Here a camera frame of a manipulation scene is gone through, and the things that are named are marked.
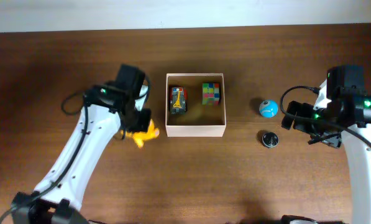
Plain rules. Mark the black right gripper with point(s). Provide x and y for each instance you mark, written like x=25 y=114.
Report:
x=303 y=109

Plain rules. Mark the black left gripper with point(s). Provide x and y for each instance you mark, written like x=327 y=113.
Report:
x=146 y=117

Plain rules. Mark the yellow toy animal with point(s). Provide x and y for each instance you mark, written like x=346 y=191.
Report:
x=141 y=137

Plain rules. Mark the grey red toy truck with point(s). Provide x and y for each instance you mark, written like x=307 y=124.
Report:
x=178 y=100

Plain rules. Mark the pink cardboard box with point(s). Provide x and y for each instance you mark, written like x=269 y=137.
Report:
x=199 y=120

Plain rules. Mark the colourful puzzle cube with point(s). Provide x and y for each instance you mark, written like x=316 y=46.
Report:
x=211 y=93

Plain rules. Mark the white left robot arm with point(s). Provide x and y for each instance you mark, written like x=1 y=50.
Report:
x=115 y=107

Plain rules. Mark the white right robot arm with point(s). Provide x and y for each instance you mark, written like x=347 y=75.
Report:
x=341 y=116

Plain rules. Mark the black round spider toy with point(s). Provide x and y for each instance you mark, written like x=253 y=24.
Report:
x=270 y=140

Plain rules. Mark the blue white toy ball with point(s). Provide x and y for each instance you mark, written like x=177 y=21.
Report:
x=268 y=108

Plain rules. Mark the black object at bottom edge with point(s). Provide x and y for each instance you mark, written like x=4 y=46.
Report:
x=291 y=219

